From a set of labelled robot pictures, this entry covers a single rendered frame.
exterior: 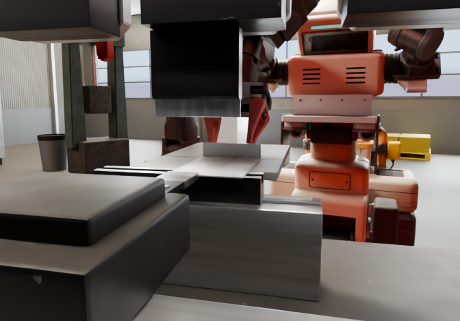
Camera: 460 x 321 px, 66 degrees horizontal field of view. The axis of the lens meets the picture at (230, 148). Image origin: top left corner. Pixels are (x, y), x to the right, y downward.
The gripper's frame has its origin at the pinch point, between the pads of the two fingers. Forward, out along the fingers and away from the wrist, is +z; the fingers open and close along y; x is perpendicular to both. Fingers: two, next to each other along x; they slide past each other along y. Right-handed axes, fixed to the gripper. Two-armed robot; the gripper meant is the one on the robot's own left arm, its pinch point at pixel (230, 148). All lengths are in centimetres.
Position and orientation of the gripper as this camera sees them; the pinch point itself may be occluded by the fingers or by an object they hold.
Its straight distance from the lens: 51.7
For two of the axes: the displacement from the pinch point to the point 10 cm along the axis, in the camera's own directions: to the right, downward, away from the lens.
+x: 2.2, 3.5, 9.1
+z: -1.2, 9.4, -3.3
